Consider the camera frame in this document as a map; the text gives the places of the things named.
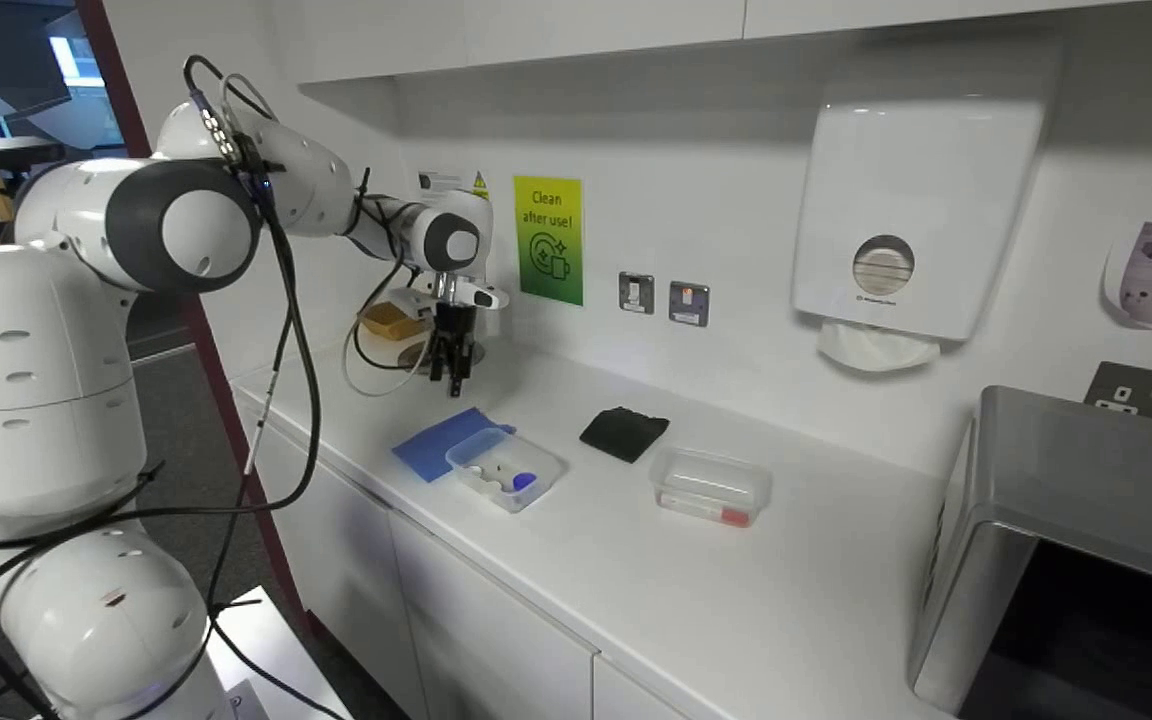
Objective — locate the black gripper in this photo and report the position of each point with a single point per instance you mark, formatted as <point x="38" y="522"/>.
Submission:
<point x="455" y="327"/>

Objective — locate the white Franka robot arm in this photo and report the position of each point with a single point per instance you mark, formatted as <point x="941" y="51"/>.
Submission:
<point x="29" y="387"/>

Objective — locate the clear plastic bowl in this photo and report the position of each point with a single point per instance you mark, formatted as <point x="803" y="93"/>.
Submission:
<point x="521" y="460"/>

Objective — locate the small blue object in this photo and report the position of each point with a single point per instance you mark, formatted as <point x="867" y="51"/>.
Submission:
<point x="521" y="477"/>

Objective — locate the green clean after use poster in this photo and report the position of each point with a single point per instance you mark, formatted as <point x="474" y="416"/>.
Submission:
<point x="550" y="242"/>

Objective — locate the black cloth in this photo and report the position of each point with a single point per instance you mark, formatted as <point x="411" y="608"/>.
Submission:
<point x="627" y="432"/>

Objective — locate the yellow warning sign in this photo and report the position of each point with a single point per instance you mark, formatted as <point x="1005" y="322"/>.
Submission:
<point x="476" y="184"/>

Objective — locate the white base cabinet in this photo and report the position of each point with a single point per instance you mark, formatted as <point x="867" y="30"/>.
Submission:
<point x="431" y="603"/>

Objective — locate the clear lidded plastic container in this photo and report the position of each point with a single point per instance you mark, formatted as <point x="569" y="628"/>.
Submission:
<point x="714" y="487"/>

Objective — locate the white paper towel dispenser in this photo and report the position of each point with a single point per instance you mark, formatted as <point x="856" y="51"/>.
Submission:
<point x="917" y="225"/>

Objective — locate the stainless steel appliance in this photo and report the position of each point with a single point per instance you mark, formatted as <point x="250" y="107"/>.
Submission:
<point x="1069" y="507"/>

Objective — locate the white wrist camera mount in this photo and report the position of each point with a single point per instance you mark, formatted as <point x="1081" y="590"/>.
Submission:
<point x="474" y="290"/>

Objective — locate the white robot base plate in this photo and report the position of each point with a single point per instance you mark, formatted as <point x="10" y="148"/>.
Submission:
<point x="270" y="662"/>

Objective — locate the white upper wall cabinet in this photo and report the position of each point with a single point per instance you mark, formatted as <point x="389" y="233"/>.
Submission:
<point x="577" y="33"/>

